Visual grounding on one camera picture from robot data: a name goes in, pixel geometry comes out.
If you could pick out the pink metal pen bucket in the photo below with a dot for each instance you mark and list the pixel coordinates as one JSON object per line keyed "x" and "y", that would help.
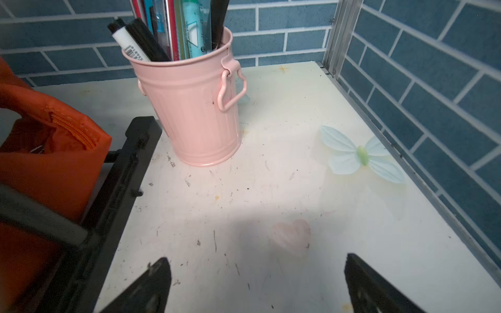
{"x": 196, "y": 102}

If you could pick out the dark orange bag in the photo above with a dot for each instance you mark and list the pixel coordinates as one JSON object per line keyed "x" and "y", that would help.
{"x": 53, "y": 155}

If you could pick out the teal ruler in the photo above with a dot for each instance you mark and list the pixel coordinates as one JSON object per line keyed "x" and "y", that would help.
{"x": 197, "y": 19}

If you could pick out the white marker pen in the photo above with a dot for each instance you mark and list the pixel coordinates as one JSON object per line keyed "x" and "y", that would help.
{"x": 126, "y": 41}

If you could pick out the black clothes rack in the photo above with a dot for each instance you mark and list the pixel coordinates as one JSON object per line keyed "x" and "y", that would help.
{"x": 78, "y": 277}

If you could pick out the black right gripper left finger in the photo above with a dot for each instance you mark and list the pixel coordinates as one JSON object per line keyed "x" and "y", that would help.
{"x": 148, "y": 293}

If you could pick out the white butterfly sticker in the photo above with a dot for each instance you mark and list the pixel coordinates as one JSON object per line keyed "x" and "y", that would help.
{"x": 348, "y": 158}

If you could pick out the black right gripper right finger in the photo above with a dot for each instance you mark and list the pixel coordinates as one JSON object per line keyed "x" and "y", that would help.
{"x": 371, "y": 292}

